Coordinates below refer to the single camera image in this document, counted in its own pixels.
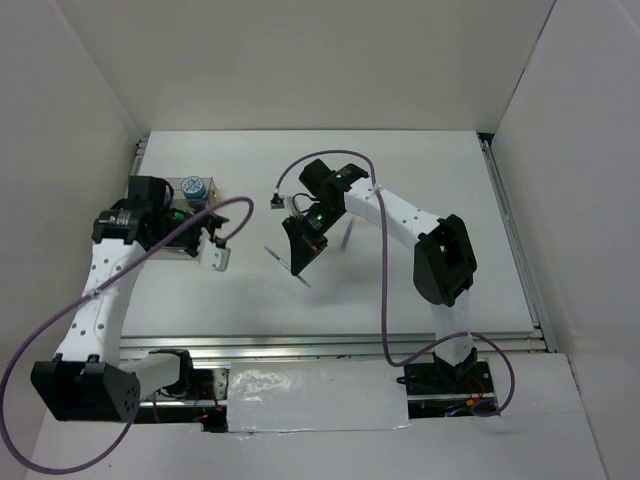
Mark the white foam board cover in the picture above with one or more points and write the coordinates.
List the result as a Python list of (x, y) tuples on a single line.
[(316, 396)]

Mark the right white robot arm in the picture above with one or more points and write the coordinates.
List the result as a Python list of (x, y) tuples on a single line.
[(444, 262)]

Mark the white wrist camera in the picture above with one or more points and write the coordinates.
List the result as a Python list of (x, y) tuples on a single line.
[(279, 202), (212, 252)]

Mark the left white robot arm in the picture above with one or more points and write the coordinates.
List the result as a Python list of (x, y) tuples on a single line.
[(83, 381)]

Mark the clear three-compartment organizer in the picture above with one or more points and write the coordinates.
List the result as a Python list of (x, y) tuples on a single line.
[(172, 201)]

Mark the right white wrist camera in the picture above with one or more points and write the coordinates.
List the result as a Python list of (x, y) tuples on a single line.
[(279, 202)]

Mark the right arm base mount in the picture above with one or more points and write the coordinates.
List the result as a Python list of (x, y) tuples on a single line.
[(431, 395)]

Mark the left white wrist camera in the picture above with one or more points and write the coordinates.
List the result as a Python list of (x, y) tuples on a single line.
[(212, 252)]

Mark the aluminium right rail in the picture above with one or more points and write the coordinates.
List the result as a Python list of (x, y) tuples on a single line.
[(537, 309)]

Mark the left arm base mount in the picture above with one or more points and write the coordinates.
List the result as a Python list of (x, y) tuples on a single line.
[(202, 402)]

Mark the aluminium front rail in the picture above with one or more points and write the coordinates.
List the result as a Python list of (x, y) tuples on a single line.
[(309, 347)]

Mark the blue slime jar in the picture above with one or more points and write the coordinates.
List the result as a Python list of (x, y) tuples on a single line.
[(194, 191)]

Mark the clear pen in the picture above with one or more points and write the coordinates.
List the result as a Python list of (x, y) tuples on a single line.
[(286, 266), (347, 234)]

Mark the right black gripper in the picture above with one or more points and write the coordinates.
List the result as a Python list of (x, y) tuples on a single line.
[(305, 246)]

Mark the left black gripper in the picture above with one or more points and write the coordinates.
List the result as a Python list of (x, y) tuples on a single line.
[(210, 222)]

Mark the aluminium rail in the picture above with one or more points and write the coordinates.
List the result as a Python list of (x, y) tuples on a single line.
[(537, 309), (139, 156), (309, 347)]

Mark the aluminium left rail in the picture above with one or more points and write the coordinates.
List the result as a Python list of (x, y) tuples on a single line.
[(139, 156)]

